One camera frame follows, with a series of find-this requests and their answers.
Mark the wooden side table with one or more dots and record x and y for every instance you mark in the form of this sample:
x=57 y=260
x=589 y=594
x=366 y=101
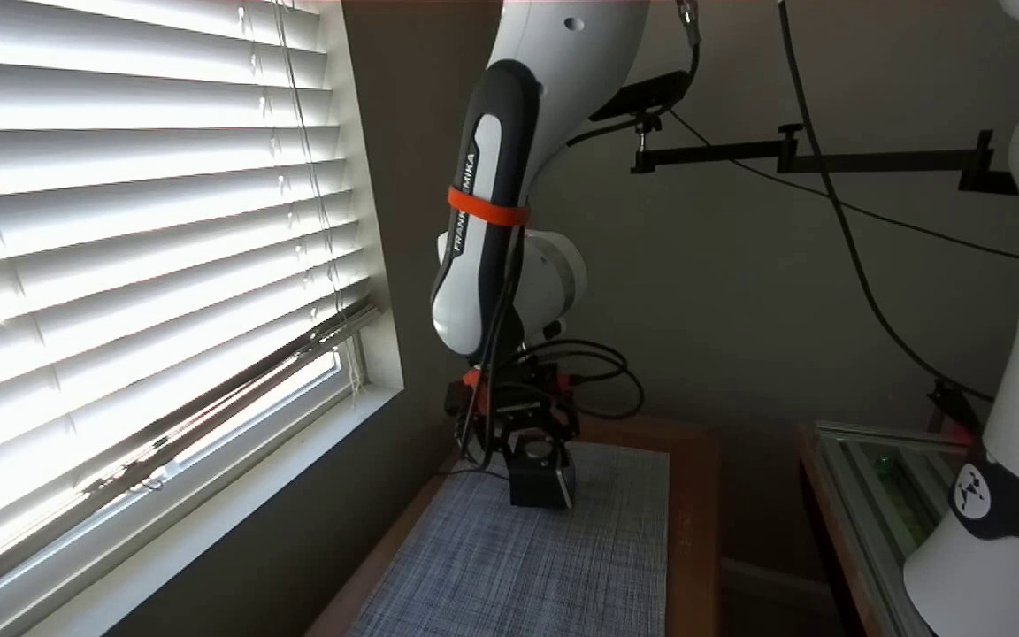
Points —
x=868 y=607

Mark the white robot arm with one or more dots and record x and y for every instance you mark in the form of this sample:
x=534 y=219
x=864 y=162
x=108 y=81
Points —
x=498 y=289

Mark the red black clamp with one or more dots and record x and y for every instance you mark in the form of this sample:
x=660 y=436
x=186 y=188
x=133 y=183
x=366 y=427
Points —
x=954 y=411

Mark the black camera on mount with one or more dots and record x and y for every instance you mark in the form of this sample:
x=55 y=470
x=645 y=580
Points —
x=662 y=89

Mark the grey woven placemat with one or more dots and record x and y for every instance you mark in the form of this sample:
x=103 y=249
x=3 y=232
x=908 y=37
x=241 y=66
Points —
x=482 y=567

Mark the white window blinds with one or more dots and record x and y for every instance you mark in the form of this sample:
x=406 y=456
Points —
x=180 y=196

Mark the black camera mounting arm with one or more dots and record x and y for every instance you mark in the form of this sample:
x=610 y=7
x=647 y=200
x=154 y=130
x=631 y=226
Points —
x=975 y=164

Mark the black alarm clock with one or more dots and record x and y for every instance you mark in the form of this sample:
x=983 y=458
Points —
x=530 y=480

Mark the green and white tray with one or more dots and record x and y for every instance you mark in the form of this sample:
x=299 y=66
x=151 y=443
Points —
x=891 y=485

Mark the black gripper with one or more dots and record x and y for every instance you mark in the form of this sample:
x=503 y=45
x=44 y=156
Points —
x=521 y=399

